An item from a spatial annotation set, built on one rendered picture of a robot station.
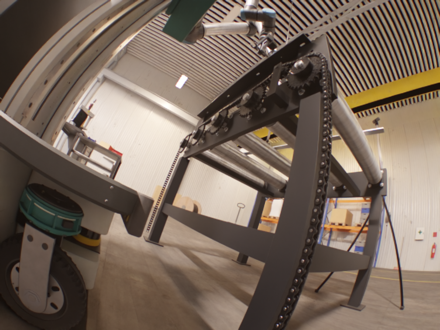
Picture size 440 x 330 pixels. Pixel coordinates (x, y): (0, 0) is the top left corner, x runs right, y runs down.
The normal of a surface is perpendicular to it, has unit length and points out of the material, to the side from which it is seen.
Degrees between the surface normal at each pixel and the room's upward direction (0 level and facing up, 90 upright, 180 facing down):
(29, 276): 90
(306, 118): 90
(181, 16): 180
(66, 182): 90
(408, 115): 90
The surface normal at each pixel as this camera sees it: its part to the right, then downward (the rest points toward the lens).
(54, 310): 0.54, -0.15
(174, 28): -0.32, 0.90
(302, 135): -0.80, -0.43
